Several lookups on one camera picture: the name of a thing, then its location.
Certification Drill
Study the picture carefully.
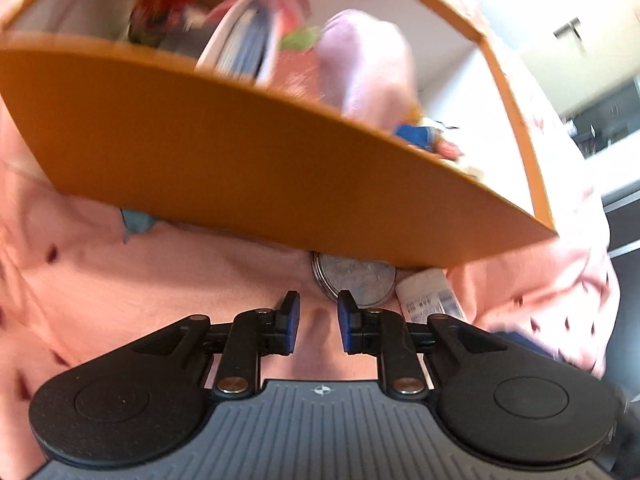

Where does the white labelled bottle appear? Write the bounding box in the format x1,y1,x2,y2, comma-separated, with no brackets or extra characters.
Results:
395,268,466,324

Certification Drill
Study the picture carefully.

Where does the round silver tin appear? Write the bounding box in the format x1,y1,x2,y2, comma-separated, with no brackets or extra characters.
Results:
310,252,397,309

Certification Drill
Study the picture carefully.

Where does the pink printed duvet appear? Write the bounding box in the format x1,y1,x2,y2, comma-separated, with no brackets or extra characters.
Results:
1,0,637,479

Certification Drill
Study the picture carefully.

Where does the orange blue plush doll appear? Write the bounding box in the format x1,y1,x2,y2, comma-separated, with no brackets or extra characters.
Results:
394,119,462,162

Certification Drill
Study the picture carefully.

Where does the pink green plush strawberry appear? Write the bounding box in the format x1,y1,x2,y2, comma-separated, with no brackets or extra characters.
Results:
270,26,321,102

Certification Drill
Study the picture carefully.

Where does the light pink cloth pouch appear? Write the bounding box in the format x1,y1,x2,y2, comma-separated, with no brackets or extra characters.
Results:
316,9,418,131

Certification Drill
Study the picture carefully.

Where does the pink grey wallet pouch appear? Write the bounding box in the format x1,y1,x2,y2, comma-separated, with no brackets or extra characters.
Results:
195,0,282,87

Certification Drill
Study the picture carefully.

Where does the orange cardboard box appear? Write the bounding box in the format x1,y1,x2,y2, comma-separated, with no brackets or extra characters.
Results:
1,0,555,268

